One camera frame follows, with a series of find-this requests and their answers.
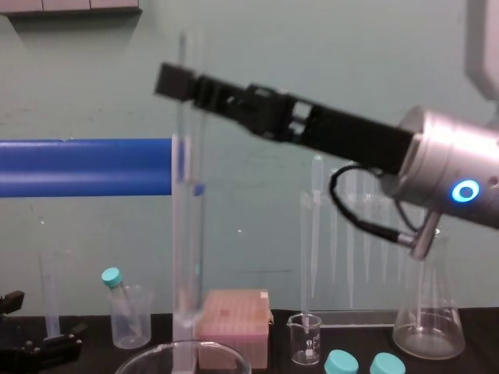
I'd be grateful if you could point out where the clear graduated cylinder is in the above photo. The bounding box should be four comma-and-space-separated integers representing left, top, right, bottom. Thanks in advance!
37, 249, 65, 340

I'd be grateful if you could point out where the clear plastic transfer pipette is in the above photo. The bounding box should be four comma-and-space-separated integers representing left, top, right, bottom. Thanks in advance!
344, 169, 358, 309
328, 167, 341, 286
362, 171, 374, 274
310, 154, 325, 302

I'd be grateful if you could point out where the centrifuge tube with teal cap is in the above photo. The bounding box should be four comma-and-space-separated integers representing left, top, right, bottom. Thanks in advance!
100, 266, 138, 337

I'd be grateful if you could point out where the round clear glass dish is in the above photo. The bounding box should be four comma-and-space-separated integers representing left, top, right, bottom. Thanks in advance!
114, 339, 253, 374

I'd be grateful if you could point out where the clear acrylic test tube rack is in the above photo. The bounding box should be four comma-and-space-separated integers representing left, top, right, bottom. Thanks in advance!
171, 134, 207, 374

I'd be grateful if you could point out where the small glass beaker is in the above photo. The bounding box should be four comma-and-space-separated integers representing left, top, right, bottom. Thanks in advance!
286, 312, 324, 366

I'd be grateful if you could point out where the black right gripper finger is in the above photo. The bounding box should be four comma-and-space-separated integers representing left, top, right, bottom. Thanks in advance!
154, 62, 251, 118

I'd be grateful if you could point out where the grey wall cabinet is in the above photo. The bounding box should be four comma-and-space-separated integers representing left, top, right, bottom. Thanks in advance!
0, 0, 143, 19

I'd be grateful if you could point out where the glass conical flask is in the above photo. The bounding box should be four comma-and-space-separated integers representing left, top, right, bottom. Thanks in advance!
391, 228, 467, 361

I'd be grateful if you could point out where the clear plastic beaker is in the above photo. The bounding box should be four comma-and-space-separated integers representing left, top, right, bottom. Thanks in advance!
108, 284, 154, 350

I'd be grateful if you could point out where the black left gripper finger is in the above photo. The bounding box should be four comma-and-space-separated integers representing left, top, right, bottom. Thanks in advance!
0, 290, 26, 324
0, 322, 85, 374

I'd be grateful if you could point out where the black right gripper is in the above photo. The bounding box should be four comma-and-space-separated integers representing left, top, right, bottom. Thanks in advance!
193, 83, 415, 175

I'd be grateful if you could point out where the blue plastic pipe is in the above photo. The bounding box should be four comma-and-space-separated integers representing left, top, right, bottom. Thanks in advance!
0, 137, 175, 199

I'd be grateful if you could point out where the long clear glass test tube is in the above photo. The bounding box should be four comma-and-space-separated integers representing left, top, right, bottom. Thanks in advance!
178, 30, 190, 316
194, 34, 207, 312

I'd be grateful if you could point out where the clear acrylic pipette stand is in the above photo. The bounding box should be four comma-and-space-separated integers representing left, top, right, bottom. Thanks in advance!
299, 189, 399, 326

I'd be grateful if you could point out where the teal screw cap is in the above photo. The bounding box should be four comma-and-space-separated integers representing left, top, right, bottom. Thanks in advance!
324, 348, 360, 374
370, 351, 407, 374

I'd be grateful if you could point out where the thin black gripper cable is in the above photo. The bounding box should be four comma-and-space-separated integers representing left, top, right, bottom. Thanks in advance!
329, 164, 421, 245

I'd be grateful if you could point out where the pink pipette tip box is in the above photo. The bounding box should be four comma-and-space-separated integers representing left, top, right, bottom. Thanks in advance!
196, 288, 273, 369

